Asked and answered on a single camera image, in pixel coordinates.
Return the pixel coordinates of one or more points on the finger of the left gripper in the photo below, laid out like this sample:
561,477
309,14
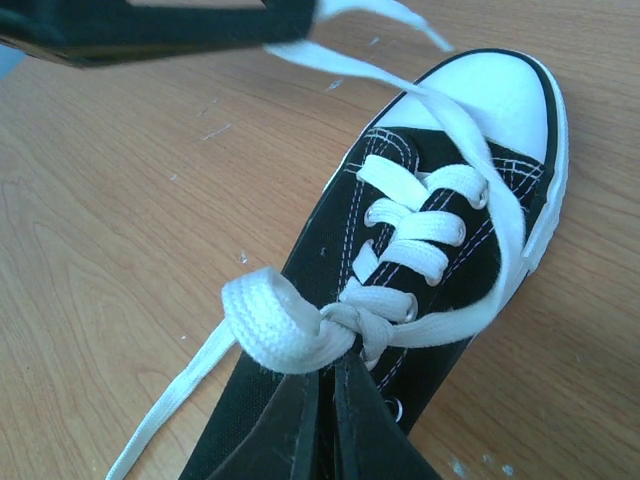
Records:
92,34

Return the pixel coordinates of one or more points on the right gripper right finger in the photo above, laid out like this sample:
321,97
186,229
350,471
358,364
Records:
368,443

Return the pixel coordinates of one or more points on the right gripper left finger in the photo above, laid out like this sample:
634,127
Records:
262,427

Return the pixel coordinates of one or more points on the white shoelace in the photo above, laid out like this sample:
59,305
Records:
284,333

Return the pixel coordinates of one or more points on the black white canvas sneaker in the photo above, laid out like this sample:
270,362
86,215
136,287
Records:
444,204

